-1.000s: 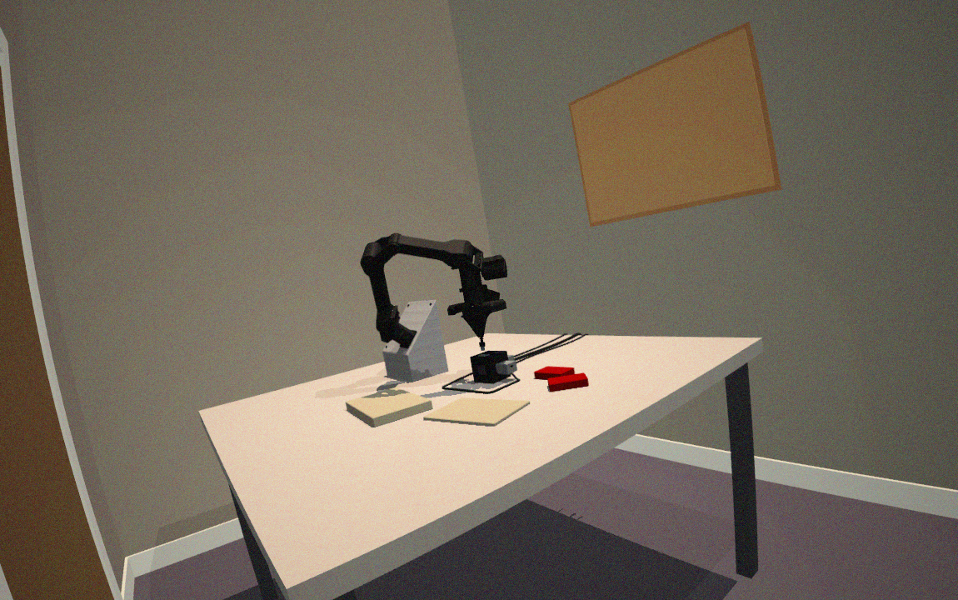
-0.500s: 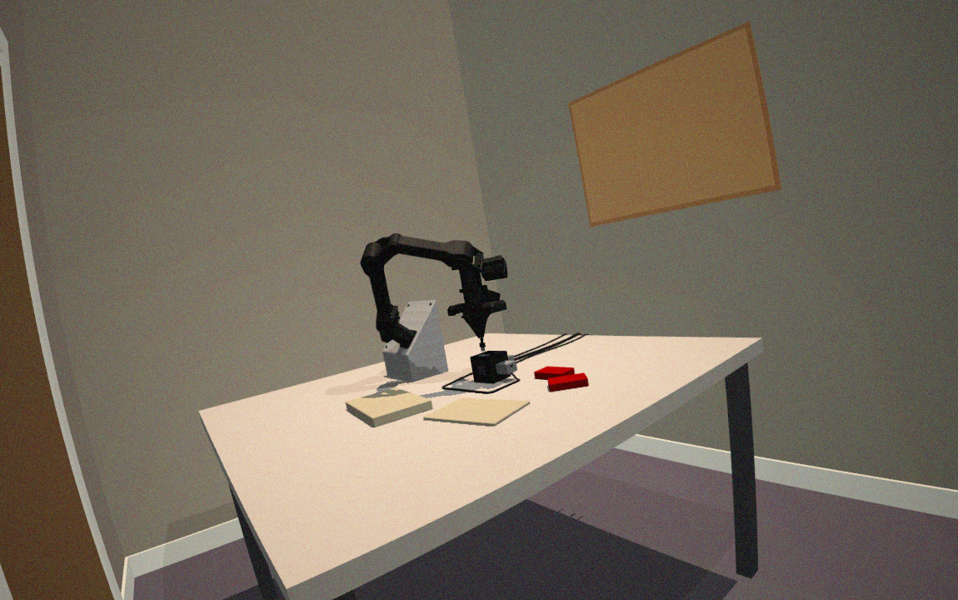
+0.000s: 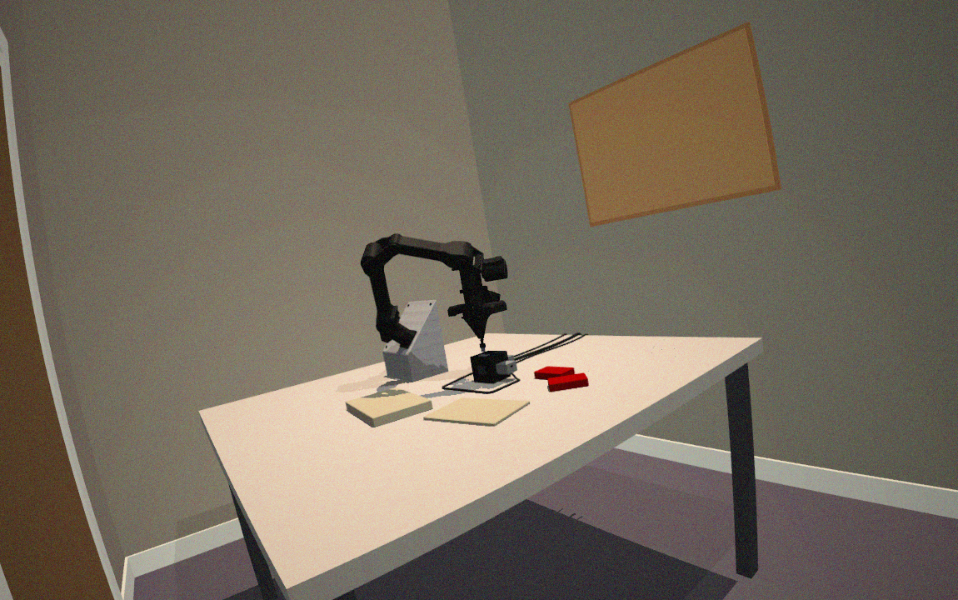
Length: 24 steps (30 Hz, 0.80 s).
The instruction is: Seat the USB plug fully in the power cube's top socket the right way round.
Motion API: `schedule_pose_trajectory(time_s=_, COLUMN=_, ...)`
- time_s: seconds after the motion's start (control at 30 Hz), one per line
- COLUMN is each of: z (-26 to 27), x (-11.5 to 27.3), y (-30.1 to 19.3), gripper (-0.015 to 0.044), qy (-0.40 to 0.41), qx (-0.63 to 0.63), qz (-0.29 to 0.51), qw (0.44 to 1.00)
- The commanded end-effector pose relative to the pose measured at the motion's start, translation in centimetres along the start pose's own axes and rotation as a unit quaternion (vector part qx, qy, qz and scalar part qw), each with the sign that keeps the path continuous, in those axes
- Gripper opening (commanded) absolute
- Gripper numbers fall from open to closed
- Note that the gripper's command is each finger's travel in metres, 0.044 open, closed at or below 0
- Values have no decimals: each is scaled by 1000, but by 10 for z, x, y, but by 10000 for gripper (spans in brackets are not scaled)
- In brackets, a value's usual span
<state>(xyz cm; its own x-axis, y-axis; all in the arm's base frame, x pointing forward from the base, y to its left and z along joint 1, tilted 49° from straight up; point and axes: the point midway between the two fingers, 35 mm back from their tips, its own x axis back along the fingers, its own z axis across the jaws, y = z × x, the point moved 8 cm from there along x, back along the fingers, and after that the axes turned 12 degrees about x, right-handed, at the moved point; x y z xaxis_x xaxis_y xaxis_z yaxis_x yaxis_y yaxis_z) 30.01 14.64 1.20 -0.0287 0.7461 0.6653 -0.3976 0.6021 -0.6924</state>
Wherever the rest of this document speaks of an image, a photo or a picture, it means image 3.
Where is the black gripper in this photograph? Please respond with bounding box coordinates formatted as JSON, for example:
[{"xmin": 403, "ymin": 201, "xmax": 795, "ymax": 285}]
[{"xmin": 447, "ymin": 282, "xmax": 507, "ymax": 339}]

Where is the red flat rectangular block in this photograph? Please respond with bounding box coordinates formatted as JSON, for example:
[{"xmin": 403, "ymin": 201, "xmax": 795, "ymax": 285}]
[
  {"xmin": 547, "ymin": 373, "xmax": 589, "ymax": 393},
  {"xmin": 534, "ymin": 366, "xmax": 575, "ymax": 380}
]

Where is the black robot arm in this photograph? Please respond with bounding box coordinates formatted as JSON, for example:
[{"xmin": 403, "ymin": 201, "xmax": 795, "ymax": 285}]
[{"xmin": 361, "ymin": 233, "xmax": 508, "ymax": 349}]

